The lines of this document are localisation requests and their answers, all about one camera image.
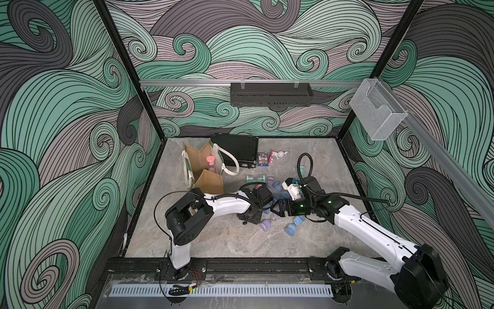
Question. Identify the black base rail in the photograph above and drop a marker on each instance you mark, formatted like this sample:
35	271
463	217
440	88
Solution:
227	265

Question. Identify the green hourglass lying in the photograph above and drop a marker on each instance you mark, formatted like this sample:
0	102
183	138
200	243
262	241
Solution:
256	178

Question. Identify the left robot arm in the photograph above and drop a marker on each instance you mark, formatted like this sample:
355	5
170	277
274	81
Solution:
190	214

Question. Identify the white slotted cable duct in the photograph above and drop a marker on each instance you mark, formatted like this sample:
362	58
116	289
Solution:
225	290

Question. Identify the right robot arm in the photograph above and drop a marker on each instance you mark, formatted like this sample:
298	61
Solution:
415	273

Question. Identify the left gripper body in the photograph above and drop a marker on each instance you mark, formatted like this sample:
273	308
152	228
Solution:
254	219

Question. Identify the black ribbed case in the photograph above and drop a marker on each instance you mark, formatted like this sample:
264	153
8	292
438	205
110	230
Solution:
242	147

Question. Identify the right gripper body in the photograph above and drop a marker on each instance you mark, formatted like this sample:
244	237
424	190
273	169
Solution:
301	205

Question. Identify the white rabbit figurine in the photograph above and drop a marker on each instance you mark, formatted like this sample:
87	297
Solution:
277	155

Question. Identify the blue card box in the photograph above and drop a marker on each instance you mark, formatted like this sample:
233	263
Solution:
263	159

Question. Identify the aluminium wall rail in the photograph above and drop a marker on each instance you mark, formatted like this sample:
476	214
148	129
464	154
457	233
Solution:
243	82

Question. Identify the clear plastic wall box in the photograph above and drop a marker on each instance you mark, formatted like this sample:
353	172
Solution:
378	109

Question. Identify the blue hourglass front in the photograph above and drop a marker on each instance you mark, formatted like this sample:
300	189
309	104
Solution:
290	229

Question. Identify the purple hourglass front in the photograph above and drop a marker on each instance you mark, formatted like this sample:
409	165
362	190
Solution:
265	225

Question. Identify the black wall tray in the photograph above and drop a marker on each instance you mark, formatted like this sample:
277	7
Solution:
271	95

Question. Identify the pink hourglass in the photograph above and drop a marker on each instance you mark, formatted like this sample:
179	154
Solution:
211	160

